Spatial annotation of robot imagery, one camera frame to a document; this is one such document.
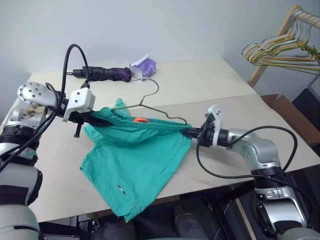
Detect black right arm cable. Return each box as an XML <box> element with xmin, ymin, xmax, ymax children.
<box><xmin>195</xmin><ymin>122</ymin><xmax>320</xmax><ymax>193</ymax></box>

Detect wooden clothes rack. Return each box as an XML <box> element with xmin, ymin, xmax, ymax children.
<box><xmin>247</xmin><ymin>4</ymin><xmax>320</xmax><ymax>89</ymax></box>

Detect black bin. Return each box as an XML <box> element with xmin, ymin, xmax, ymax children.
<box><xmin>291</xmin><ymin>86</ymin><xmax>320</xmax><ymax>121</ymax></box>

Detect bunch of hangers on rack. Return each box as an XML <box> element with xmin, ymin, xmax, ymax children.
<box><xmin>241</xmin><ymin>14</ymin><xmax>320</xmax><ymax>71</ymax></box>

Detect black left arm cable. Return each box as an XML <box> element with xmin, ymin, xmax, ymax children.
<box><xmin>0</xmin><ymin>43</ymin><xmax>90</xmax><ymax>173</ymax></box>

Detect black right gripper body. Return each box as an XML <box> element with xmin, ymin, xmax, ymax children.
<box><xmin>197</xmin><ymin>116</ymin><xmax>217</xmax><ymax>149</ymax></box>

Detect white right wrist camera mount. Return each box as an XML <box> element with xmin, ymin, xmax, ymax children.
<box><xmin>203</xmin><ymin>104</ymin><xmax>224</xmax><ymax>148</ymax></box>

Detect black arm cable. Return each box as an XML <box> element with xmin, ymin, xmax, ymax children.
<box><xmin>0</xmin><ymin>43</ymin><xmax>90</xmax><ymax>173</ymax></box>
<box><xmin>195</xmin><ymin>122</ymin><xmax>320</xmax><ymax>193</ymax></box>

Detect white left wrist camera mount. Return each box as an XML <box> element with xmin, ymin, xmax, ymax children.
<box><xmin>62</xmin><ymin>88</ymin><xmax>97</xmax><ymax>123</ymax></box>

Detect black table frame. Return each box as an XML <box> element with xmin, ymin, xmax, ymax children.
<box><xmin>38</xmin><ymin>213</ymin><xmax>111</xmax><ymax>240</ymax></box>

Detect olive wire hanger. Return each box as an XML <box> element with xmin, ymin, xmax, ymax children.
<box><xmin>111</xmin><ymin>76</ymin><xmax>188</xmax><ymax>126</ymax></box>

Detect purple tissue box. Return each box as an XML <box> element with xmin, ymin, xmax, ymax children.
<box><xmin>129</xmin><ymin>53</ymin><xmax>158</xmax><ymax>81</ymax></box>

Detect black folded umbrella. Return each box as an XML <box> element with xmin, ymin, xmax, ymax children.
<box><xmin>71</xmin><ymin>65</ymin><xmax>133</xmax><ymax>83</ymax></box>

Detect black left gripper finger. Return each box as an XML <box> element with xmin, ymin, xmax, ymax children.
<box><xmin>85</xmin><ymin>119</ymin><xmax>114</xmax><ymax>127</ymax></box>
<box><xmin>87</xmin><ymin>114</ymin><xmax>114</xmax><ymax>126</ymax></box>

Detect green shorts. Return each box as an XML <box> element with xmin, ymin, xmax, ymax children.
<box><xmin>79</xmin><ymin>97</ymin><xmax>193</xmax><ymax>223</ymax></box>

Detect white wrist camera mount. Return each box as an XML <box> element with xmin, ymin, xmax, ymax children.
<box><xmin>62</xmin><ymin>88</ymin><xmax>97</xmax><ymax>123</ymax></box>
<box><xmin>203</xmin><ymin>104</ymin><xmax>224</xmax><ymax>148</ymax></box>

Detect brown cardboard box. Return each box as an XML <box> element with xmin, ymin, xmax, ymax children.
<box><xmin>261</xmin><ymin>93</ymin><xmax>320</xmax><ymax>149</ymax></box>

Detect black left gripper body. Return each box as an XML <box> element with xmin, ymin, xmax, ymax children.
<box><xmin>67</xmin><ymin>109</ymin><xmax>96</xmax><ymax>138</ymax></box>

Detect yellow wire hanger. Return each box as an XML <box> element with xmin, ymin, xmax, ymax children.
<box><xmin>247</xmin><ymin>17</ymin><xmax>320</xmax><ymax>73</ymax></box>

